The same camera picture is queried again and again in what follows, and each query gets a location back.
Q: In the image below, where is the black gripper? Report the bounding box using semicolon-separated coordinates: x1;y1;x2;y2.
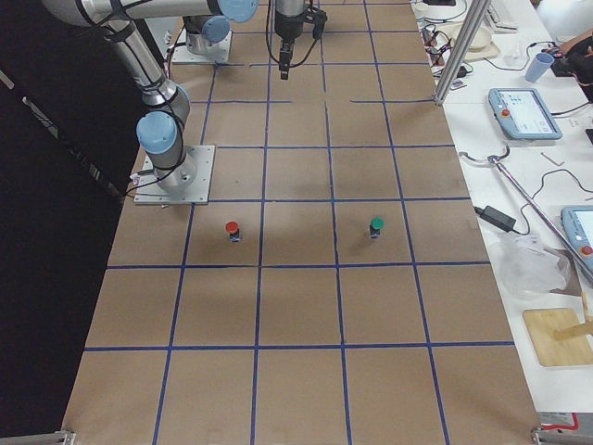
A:
274;0;308;80

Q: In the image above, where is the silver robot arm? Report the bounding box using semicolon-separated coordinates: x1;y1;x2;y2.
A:
183;1;327;81
43;0;259;190

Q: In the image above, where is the red push button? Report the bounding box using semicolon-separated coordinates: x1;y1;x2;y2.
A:
225;221;241;242

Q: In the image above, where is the wooden board stand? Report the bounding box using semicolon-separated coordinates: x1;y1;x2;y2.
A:
523;291;592;367

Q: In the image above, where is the beige tray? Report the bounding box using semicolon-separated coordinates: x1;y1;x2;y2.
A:
436;21;499;62

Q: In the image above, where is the metal cane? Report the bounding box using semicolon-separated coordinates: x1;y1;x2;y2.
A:
459;145;592;282

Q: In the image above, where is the blue plastic cup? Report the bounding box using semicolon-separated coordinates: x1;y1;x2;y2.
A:
524;52;555;83

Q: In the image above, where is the black power adapter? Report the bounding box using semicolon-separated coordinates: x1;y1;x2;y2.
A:
474;206;516;233

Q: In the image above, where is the clear plastic bag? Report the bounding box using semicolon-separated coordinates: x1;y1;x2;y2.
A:
488;233;573;300

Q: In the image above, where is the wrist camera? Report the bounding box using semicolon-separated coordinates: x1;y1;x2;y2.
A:
307;6;327;41

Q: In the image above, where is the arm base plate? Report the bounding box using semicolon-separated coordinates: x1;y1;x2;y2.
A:
172;31;233;65
132;145;216;205

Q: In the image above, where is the aluminium frame post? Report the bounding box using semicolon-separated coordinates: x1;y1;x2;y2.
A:
434;0;490;106

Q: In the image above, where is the teach pendant near post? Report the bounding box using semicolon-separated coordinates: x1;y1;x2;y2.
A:
487;88;562;141

